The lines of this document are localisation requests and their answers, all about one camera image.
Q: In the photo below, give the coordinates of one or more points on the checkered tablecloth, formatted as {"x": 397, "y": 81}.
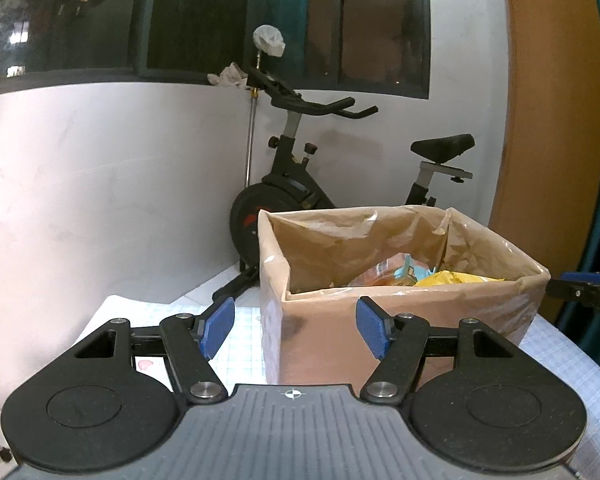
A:
{"x": 245, "y": 345}

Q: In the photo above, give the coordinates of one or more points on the white plastic bag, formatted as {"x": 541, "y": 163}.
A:
{"x": 270, "y": 40}

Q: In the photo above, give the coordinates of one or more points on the black exercise bike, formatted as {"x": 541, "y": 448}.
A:
{"x": 290, "y": 195}

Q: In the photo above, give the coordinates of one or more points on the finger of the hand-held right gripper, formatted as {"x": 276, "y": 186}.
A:
{"x": 580, "y": 287}

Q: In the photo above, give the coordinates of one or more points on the brown and teal snack packet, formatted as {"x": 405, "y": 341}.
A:
{"x": 415, "y": 271}

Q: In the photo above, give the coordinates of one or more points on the brown cardboard box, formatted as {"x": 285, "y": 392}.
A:
{"x": 320, "y": 340}

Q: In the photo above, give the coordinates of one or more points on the dark framed window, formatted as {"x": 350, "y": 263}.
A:
{"x": 205, "y": 15}

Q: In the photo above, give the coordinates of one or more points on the yellow snack bag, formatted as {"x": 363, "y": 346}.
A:
{"x": 455, "y": 278}

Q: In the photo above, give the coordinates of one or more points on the crumpled white tissue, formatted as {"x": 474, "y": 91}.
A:
{"x": 229, "y": 75}

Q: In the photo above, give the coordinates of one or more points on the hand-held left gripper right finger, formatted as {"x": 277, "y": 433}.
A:
{"x": 372, "y": 327}

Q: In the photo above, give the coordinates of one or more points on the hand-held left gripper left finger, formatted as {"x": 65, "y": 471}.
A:
{"x": 217, "y": 327}

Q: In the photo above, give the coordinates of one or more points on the wooden door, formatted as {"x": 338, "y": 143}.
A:
{"x": 545, "y": 110}

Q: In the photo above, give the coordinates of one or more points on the metal pole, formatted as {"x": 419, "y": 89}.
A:
{"x": 250, "y": 135}

